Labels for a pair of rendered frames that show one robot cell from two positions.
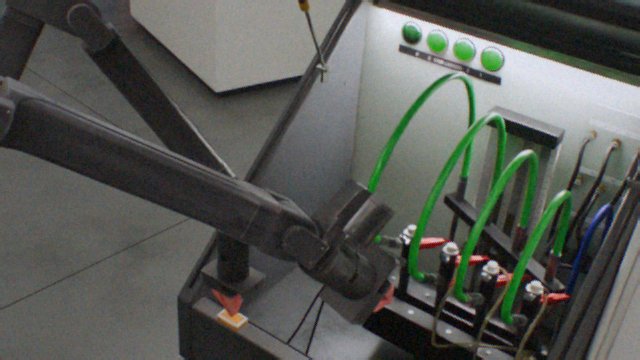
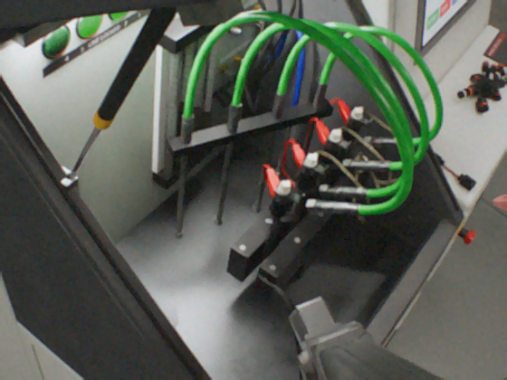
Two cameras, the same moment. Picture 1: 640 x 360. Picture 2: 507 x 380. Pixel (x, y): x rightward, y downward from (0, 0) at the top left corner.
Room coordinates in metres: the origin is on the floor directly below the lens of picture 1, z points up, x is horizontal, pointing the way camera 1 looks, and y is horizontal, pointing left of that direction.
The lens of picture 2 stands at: (1.25, 0.50, 1.89)
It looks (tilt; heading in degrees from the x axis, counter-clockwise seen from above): 49 degrees down; 265
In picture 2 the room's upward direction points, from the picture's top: 11 degrees clockwise
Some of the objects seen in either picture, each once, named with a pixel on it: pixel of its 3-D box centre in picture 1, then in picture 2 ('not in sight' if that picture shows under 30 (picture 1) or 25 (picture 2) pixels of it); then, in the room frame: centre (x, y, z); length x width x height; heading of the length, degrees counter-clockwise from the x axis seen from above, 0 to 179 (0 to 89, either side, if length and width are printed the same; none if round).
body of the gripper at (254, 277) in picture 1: (233, 264); not in sight; (1.05, 0.14, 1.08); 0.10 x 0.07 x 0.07; 57
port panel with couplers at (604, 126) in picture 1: (598, 188); (246, 19); (1.21, -0.52, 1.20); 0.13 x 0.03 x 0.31; 56
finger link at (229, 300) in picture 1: (228, 292); not in sight; (1.06, 0.15, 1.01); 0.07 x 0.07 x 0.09; 57
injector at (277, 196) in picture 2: (401, 279); (279, 232); (1.11, -0.17, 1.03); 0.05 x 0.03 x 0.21; 146
